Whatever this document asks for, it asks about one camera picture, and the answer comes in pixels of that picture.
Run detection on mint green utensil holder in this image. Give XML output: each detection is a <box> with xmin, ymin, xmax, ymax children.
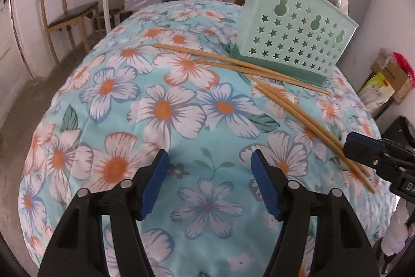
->
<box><xmin>232</xmin><ymin>0</ymin><xmax>359</xmax><ymax>86</ymax></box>

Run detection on small black appliance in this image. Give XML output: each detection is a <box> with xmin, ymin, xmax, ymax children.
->
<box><xmin>108</xmin><ymin>8</ymin><xmax>134</xmax><ymax>28</ymax></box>

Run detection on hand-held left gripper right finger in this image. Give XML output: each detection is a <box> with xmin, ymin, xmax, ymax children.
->
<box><xmin>251</xmin><ymin>149</ymin><xmax>380</xmax><ymax>277</ymax></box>

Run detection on floral light blue blanket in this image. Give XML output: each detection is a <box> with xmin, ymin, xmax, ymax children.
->
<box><xmin>18</xmin><ymin>0</ymin><xmax>398</xmax><ymax>277</ymax></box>

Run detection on plastic wrapped box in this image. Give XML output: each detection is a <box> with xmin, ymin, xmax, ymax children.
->
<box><xmin>124</xmin><ymin>0</ymin><xmax>165</xmax><ymax>11</ymax></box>

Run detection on red plastic bag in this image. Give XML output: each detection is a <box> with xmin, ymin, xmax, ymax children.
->
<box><xmin>392</xmin><ymin>51</ymin><xmax>415</xmax><ymax>86</ymax></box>

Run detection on person's right hand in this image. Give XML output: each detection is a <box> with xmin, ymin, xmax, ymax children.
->
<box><xmin>382</xmin><ymin>197</ymin><xmax>415</xmax><ymax>255</ymax></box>

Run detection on black trash bin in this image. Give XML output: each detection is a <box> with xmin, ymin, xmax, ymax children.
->
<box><xmin>387</xmin><ymin>116</ymin><xmax>415</xmax><ymax>143</ymax></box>

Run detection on wooden chair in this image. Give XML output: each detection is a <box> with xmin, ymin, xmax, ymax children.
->
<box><xmin>39</xmin><ymin>0</ymin><xmax>100</xmax><ymax>65</ymax></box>

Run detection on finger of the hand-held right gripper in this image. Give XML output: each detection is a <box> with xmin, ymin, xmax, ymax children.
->
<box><xmin>344</xmin><ymin>143</ymin><xmax>391</xmax><ymax>169</ymax></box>
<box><xmin>347</xmin><ymin>132</ymin><xmax>390</xmax><ymax>151</ymax></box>

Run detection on white door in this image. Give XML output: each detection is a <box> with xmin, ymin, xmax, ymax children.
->
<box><xmin>0</xmin><ymin>0</ymin><xmax>33</xmax><ymax>125</ymax></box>

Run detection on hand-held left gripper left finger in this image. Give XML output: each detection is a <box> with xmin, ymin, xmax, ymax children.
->
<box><xmin>38</xmin><ymin>149</ymin><xmax>170</xmax><ymax>277</ymax></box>

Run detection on brown cardboard box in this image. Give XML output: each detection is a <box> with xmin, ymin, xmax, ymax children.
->
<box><xmin>371</xmin><ymin>61</ymin><xmax>413</xmax><ymax>104</ymax></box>

